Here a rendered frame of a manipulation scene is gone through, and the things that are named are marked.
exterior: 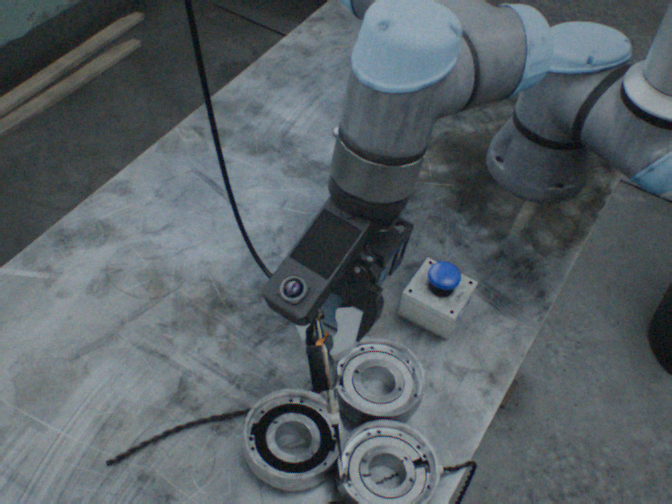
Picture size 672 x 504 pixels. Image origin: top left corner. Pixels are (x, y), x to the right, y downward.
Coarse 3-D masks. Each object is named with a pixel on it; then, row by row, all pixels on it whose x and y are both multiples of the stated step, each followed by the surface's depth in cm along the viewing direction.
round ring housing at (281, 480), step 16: (272, 400) 88; (288, 400) 89; (304, 400) 89; (320, 400) 88; (256, 416) 87; (288, 416) 87; (304, 416) 88; (272, 432) 86; (288, 432) 89; (304, 432) 88; (272, 448) 85; (336, 448) 85; (256, 464) 82; (320, 464) 84; (336, 464) 85; (272, 480) 83; (288, 480) 82; (304, 480) 82; (320, 480) 84
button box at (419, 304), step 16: (416, 288) 99; (432, 288) 99; (464, 288) 100; (400, 304) 100; (416, 304) 99; (432, 304) 98; (448, 304) 98; (464, 304) 99; (416, 320) 100; (432, 320) 99; (448, 320) 97; (448, 336) 99
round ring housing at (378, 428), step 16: (352, 432) 86; (368, 432) 87; (384, 432) 87; (400, 432) 87; (416, 432) 86; (352, 448) 86; (384, 448) 86; (416, 448) 86; (432, 448) 85; (368, 464) 85; (384, 464) 88; (400, 464) 86; (432, 464) 85; (368, 480) 83; (432, 480) 84; (352, 496) 81; (384, 496) 82; (400, 496) 83; (432, 496) 82
